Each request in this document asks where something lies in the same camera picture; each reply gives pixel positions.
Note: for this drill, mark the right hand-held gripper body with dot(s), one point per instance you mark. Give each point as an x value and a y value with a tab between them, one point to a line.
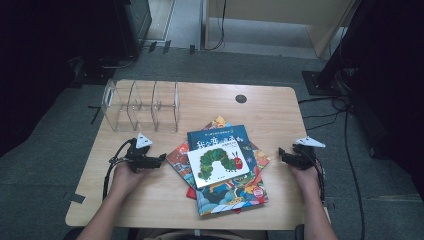
304	156

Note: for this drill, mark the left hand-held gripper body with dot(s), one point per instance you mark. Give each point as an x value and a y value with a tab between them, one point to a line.
138	156

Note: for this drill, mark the light blue animals picture book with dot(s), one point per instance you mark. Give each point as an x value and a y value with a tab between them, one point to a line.
178	160

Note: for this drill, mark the clear acrylic book rack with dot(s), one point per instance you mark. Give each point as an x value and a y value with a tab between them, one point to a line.
140	110

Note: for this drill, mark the white caterpillar picture book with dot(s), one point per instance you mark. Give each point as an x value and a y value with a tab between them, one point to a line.
218	165

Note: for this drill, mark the dark blue monster picture book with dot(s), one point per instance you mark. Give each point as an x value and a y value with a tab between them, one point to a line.
220	135

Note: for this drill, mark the person's left hand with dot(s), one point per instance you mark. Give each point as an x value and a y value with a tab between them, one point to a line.
126	178

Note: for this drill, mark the person's right hand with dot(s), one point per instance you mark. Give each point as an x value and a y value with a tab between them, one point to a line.
308	181

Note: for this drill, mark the black tape strip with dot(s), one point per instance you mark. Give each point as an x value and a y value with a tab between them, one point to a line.
330	205
77	198

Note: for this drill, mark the black metal stand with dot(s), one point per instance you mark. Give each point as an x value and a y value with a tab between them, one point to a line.
330	80

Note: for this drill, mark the dark cabinet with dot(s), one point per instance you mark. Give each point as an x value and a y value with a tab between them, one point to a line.
133	26

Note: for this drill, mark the light wooden cabinet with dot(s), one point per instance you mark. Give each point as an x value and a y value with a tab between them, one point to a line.
283	10

